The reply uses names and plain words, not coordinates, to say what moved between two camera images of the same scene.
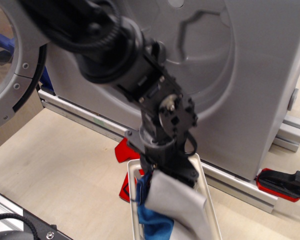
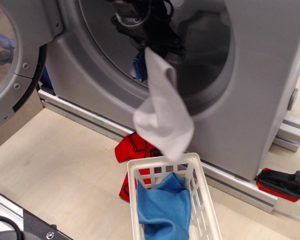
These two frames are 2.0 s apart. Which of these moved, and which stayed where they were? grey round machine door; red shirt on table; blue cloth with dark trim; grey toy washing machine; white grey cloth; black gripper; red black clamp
Moved: blue cloth with dark trim; white grey cloth; black gripper
Stayed: grey toy washing machine; red shirt on table; grey round machine door; red black clamp
